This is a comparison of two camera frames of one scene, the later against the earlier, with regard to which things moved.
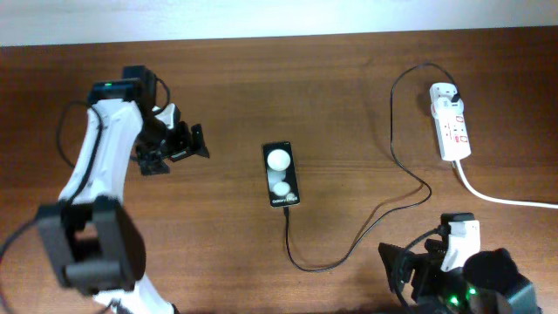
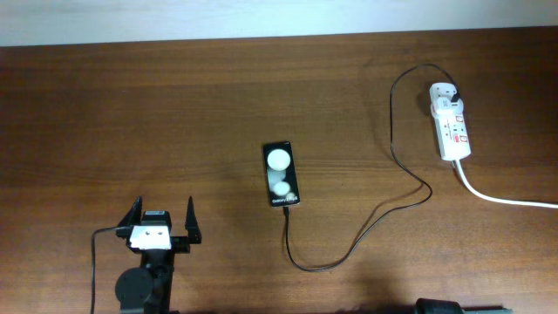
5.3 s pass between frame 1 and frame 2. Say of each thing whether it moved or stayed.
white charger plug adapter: stayed
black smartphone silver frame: stayed
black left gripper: moved
